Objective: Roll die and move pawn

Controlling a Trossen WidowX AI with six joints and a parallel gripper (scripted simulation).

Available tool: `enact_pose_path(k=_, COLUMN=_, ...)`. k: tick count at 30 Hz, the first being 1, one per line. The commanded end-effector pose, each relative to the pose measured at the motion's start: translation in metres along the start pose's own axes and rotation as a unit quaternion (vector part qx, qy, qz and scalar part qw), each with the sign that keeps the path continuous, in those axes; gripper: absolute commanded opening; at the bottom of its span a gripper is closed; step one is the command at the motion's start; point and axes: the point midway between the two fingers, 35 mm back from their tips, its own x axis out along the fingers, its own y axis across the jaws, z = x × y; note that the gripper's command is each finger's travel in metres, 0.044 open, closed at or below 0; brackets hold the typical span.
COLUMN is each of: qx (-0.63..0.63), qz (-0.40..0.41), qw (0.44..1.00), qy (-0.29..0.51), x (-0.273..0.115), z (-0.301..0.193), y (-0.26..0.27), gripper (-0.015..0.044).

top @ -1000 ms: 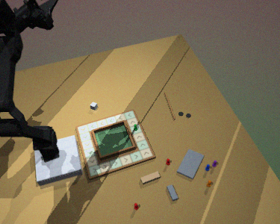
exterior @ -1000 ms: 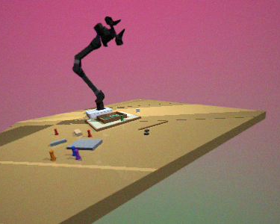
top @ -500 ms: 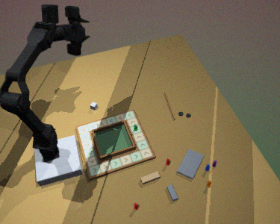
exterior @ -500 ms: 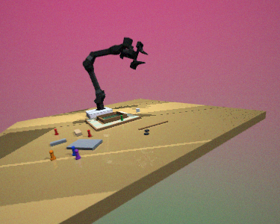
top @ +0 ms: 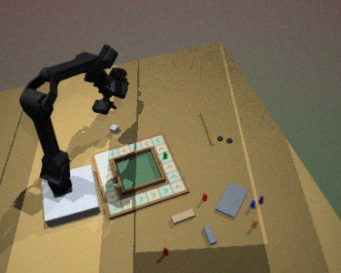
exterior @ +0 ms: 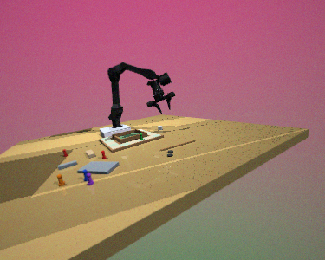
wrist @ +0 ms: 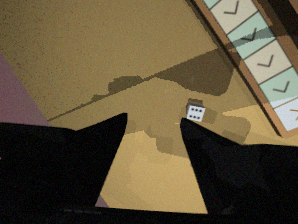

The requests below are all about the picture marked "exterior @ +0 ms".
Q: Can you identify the beige flat rectangular block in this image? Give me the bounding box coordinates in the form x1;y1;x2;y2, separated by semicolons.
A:
86;149;95;158

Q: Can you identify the purple pawn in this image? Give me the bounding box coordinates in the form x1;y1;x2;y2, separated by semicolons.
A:
87;173;94;185

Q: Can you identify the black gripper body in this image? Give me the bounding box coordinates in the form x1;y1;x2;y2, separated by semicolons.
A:
147;88;175;107

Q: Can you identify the orange pawn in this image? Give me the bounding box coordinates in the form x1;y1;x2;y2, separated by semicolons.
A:
57;174;65;187

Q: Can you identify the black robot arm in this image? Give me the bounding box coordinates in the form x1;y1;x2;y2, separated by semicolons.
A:
107;62;171;128

